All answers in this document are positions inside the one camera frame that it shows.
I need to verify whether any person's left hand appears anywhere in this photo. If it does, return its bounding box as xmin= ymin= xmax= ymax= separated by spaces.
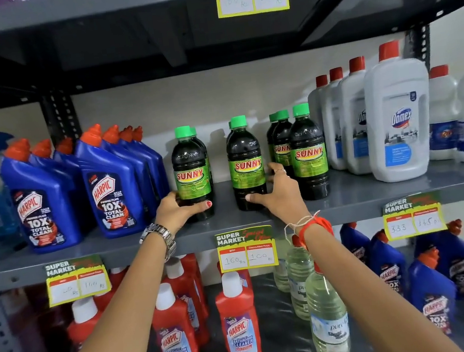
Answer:
xmin=151 ymin=186 xmax=217 ymax=238

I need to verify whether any person's right hand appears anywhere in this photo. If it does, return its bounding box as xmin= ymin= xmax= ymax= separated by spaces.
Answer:
xmin=241 ymin=158 xmax=312 ymax=230

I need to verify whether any dark green-capped liquid bottle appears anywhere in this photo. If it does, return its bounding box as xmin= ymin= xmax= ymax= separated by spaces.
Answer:
xmin=167 ymin=123 xmax=217 ymax=225
xmin=222 ymin=113 xmax=270 ymax=213

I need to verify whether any person's right forearm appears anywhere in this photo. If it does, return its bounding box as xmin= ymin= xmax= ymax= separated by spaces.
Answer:
xmin=302 ymin=207 xmax=463 ymax=352

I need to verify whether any person's left forearm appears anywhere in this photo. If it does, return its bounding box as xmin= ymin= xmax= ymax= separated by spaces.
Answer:
xmin=28 ymin=229 xmax=184 ymax=352

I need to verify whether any silver metal wristwatch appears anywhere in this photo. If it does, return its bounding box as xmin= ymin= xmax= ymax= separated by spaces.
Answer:
xmin=137 ymin=220 xmax=179 ymax=266

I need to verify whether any group of dark liquid bottles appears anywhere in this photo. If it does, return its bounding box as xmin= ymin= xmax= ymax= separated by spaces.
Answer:
xmin=188 ymin=101 xmax=333 ymax=216

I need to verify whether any grey metal shelving rack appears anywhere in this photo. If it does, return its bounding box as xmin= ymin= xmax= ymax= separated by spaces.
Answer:
xmin=0 ymin=0 xmax=464 ymax=352

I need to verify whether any clear liquid bottle red cap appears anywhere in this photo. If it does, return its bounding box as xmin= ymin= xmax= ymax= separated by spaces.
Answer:
xmin=282 ymin=233 xmax=322 ymax=323
xmin=302 ymin=259 xmax=353 ymax=352
xmin=271 ymin=258 xmax=293 ymax=295

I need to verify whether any row of blue cleaner bottles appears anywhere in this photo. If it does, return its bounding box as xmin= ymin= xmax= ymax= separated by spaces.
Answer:
xmin=0 ymin=115 xmax=177 ymax=258

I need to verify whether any white bottle light blue label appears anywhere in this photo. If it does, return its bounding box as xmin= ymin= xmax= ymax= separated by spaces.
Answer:
xmin=316 ymin=66 xmax=356 ymax=172
xmin=331 ymin=56 xmax=381 ymax=177
xmin=305 ymin=74 xmax=340 ymax=171
xmin=354 ymin=36 xmax=442 ymax=186

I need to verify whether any group of red cleaner bottles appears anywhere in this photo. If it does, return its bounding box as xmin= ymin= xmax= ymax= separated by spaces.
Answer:
xmin=59 ymin=245 xmax=265 ymax=352

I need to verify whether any red thread bracelet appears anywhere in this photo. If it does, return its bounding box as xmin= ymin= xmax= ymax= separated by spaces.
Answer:
xmin=282 ymin=209 xmax=336 ymax=253

